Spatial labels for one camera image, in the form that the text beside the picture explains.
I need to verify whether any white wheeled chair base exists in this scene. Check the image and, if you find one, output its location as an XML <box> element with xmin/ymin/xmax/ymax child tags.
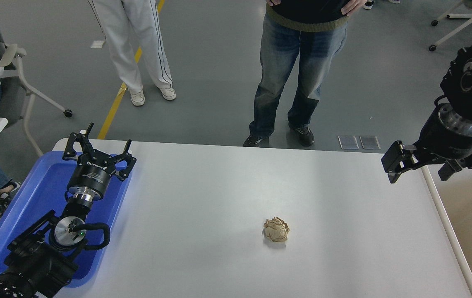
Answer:
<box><xmin>428</xmin><ymin>0</ymin><xmax>472</xmax><ymax>52</ymax></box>

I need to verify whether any standing person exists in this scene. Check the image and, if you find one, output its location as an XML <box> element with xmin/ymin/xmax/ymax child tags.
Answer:
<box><xmin>88</xmin><ymin>0</ymin><xmax>177</xmax><ymax>107</ymax></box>
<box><xmin>243</xmin><ymin>0</ymin><xmax>369</xmax><ymax>148</ymax></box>

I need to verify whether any metal floor plate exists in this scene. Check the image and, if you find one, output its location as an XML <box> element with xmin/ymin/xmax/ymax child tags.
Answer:
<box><xmin>338</xmin><ymin>135</ymin><xmax>359</xmax><ymax>150</ymax></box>
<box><xmin>360</xmin><ymin>135</ymin><xmax>381</xmax><ymax>150</ymax></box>

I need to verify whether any grey office chair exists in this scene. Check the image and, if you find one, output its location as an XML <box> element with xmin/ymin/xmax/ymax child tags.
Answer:
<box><xmin>0</xmin><ymin>0</ymin><xmax>74</xmax><ymax>158</ymax></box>

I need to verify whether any blue plastic tray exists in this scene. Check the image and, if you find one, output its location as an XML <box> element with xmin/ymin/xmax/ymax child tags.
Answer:
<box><xmin>0</xmin><ymin>150</ymin><xmax>133</xmax><ymax>288</ymax></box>

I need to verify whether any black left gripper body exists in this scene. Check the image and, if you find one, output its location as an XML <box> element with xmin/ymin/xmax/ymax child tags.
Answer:
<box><xmin>67</xmin><ymin>151</ymin><xmax>117</xmax><ymax>195</ymax></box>

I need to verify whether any person's left hand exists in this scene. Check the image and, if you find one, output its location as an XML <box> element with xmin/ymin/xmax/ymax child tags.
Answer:
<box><xmin>340</xmin><ymin>0</ymin><xmax>368</xmax><ymax>16</ymax></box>

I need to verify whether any tan paper ball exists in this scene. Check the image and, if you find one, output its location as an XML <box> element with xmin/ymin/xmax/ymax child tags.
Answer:
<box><xmin>263</xmin><ymin>217</ymin><xmax>290</xmax><ymax>243</ymax></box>

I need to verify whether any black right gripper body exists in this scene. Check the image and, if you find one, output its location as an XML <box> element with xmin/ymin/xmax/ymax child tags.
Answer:
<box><xmin>414</xmin><ymin>117</ymin><xmax>472</xmax><ymax>160</ymax></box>

